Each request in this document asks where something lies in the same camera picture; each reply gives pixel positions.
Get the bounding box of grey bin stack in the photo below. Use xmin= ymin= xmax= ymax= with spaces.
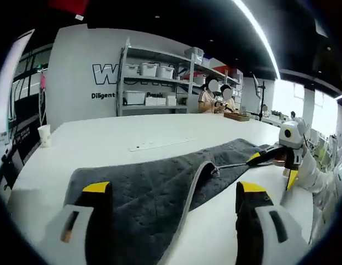
xmin=184 ymin=47 xmax=205 ymax=63

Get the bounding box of red ceiling banner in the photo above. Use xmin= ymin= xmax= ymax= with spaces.
xmin=47 ymin=0 xmax=89 ymax=15

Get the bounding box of white lidded storage bin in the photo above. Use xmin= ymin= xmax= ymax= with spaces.
xmin=139 ymin=62 xmax=158 ymax=78
xmin=156 ymin=65 xmax=175 ymax=79
xmin=124 ymin=63 xmax=141 ymax=77

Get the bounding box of grey towel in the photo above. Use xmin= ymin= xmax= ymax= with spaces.
xmin=63 ymin=137 xmax=274 ymax=265

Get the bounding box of black cabinet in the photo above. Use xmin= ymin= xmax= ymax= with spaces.
xmin=13 ymin=121 xmax=41 ymax=166

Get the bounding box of wooden tray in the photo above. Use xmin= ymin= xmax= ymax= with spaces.
xmin=223 ymin=111 xmax=251 ymax=122

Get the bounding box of white paper cup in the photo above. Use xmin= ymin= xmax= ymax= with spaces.
xmin=38 ymin=124 xmax=52 ymax=149

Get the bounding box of ceiling light strip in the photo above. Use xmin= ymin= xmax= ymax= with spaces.
xmin=232 ymin=0 xmax=282 ymax=81

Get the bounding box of grey metal shelving rack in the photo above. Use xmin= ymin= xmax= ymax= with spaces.
xmin=116 ymin=38 xmax=243 ymax=116

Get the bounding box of white table cable cover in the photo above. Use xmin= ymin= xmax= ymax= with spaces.
xmin=129 ymin=136 xmax=196 ymax=152

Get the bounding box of large white storage bin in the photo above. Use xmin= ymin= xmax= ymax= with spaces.
xmin=123 ymin=90 xmax=146 ymax=105

